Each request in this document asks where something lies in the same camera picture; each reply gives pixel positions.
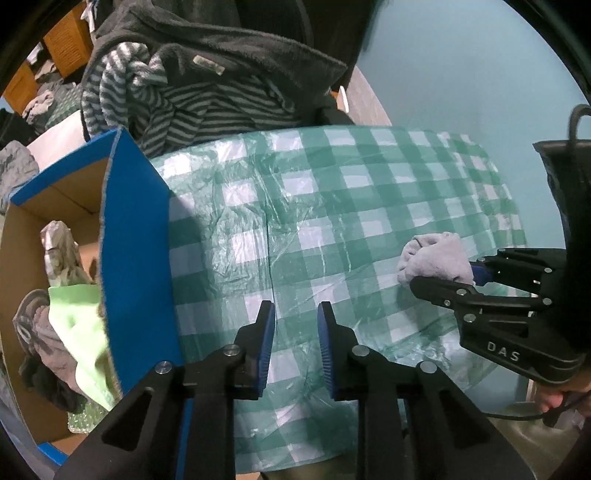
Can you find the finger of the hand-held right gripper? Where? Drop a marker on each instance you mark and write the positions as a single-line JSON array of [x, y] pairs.
[[512, 267], [443, 290]]

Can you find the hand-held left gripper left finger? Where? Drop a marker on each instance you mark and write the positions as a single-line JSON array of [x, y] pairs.
[[267, 341]]

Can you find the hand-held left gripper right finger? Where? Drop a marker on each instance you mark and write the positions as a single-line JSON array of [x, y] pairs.
[[325, 341]]

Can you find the light grey cloth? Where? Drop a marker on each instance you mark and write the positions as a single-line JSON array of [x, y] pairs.
[[434, 261]]

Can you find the blue cardboard box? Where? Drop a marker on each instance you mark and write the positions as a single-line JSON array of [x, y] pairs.
[[134, 230]]

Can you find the light green cloth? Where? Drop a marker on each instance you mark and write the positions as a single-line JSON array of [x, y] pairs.
[[78, 332]]

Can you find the black sock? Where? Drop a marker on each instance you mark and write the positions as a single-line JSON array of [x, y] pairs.
[[51, 383]]

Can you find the grey fleece mitten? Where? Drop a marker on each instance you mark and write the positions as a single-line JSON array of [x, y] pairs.
[[46, 341]]

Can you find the white grey patterned cloth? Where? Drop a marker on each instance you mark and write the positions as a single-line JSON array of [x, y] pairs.
[[60, 258]]

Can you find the person's right hand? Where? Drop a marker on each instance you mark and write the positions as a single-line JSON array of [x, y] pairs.
[[549, 399]]

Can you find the green checkered plastic tablecloth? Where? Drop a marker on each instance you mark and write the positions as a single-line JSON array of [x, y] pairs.
[[323, 207]]

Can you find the beige panel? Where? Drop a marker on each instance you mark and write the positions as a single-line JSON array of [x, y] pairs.
[[369, 101]]

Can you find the white plastic strip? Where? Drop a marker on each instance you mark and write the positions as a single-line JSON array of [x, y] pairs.
[[342, 98]]

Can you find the grey striped sweater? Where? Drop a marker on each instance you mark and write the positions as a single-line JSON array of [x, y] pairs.
[[207, 110]]

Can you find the dark cloth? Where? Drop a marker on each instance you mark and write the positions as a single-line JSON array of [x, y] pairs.
[[332, 27]]

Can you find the dark grey fleece blanket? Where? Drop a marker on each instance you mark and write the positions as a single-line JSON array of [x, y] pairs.
[[231, 50]]

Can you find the grey clothes pile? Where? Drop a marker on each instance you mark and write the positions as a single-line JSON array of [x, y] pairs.
[[39, 104]]

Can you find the wooden dresser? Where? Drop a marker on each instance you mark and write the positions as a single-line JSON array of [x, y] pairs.
[[64, 41]]

